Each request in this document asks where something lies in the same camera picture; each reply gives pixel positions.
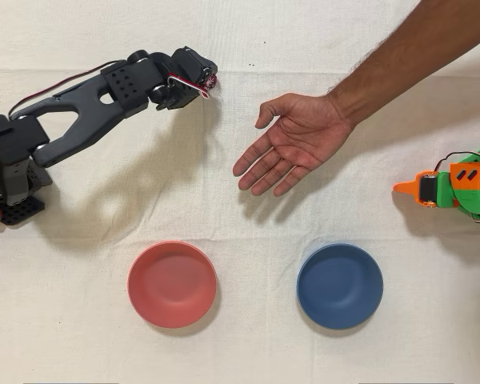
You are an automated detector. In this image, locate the black arm servo cable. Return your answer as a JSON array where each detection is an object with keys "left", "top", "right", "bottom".
[{"left": 7, "top": 59, "right": 123, "bottom": 121}]

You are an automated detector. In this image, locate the white tablecloth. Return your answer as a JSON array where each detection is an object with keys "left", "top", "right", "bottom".
[{"left": 0, "top": 0, "right": 480, "bottom": 384}]

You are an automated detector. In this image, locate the pink bowl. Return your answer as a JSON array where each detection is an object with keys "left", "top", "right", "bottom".
[{"left": 126, "top": 240, "right": 218, "bottom": 330}]

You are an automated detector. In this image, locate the blue bowl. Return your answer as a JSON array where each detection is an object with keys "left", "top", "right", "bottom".
[{"left": 295, "top": 242, "right": 385, "bottom": 331}]

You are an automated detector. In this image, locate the black gripper servo cable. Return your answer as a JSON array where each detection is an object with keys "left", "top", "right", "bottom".
[{"left": 166, "top": 74, "right": 211, "bottom": 99}]

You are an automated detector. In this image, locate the red candy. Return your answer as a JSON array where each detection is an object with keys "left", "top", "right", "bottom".
[{"left": 202, "top": 74, "right": 221, "bottom": 99}]

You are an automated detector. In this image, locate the person's bare forearm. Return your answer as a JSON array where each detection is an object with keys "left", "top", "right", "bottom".
[{"left": 326, "top": 0, "right": 480, "bottom": 128}]

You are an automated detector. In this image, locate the orange arm servo cable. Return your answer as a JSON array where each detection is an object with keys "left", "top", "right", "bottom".
[{"left": 434, "top": 150, "right": 480, "bottom": 177}]

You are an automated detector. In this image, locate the person's bare hand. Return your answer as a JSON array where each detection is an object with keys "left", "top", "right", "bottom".
[{"left": 231, "top": 92, "right": 355, "bottom": 198}]

